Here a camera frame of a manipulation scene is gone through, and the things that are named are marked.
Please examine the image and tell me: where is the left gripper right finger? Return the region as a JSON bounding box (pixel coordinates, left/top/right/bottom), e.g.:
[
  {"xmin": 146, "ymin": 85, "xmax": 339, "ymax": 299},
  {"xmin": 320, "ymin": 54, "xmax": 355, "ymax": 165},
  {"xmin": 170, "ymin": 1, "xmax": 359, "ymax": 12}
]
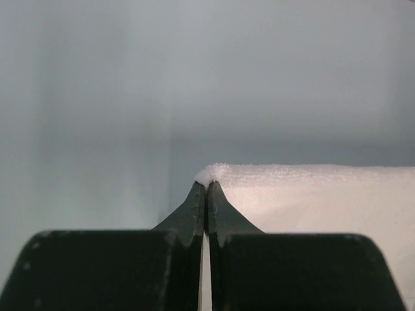
[{"xmin": 207, "ymin": 182, "xmax": 405, "ymax": 310}]

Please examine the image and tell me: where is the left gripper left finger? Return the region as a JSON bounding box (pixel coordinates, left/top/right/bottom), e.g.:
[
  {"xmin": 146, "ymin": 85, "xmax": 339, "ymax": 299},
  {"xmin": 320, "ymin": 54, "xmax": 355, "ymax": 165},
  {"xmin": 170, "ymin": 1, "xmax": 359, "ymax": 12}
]
[{"xmin": 1, "ymin": 183, "xmax": 205, "ymax": 310}]

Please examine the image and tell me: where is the white towel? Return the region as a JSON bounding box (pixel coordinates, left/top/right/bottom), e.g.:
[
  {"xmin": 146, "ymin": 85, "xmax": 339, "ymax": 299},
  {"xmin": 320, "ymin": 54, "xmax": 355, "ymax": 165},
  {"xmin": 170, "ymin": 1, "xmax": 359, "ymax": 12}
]
[{"xmin": 195, "ymin": 163, "xmax": 414, "ymax": 310}]

